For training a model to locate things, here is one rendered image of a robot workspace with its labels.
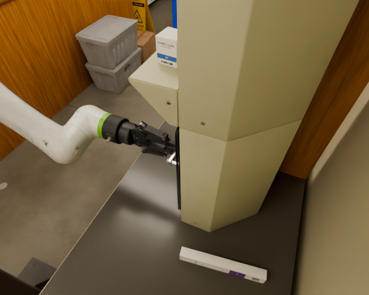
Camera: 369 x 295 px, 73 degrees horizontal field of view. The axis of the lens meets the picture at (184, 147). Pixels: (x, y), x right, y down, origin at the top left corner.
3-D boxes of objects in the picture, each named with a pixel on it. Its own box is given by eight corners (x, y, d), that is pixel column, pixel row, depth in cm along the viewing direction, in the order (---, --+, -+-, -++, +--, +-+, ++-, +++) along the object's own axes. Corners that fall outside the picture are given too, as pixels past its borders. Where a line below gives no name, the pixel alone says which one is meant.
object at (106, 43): (142, 47, 304) (139, 19, 279) (114, 72, 267) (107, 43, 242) (113, 41, 315) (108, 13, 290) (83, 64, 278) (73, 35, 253)
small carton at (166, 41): (188, 58, 56) (188, 31, 52) (177, 68, 53) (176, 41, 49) (168, 52, 58) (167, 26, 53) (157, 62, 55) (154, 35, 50)
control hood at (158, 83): (222, 59, 75) (226, 26, 67) (178, 129, 55) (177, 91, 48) (187, 52, 78) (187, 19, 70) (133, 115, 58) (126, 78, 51)
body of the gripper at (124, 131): (120, 147, 85) (143, 155, 83) (115, 129, 79) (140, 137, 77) (132, 133, 90) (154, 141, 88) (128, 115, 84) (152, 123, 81)
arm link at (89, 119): (81, 95, 88) (91, 116, 97) (57, 119, 81) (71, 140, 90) (114, 105, 85) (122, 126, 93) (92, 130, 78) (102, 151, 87)
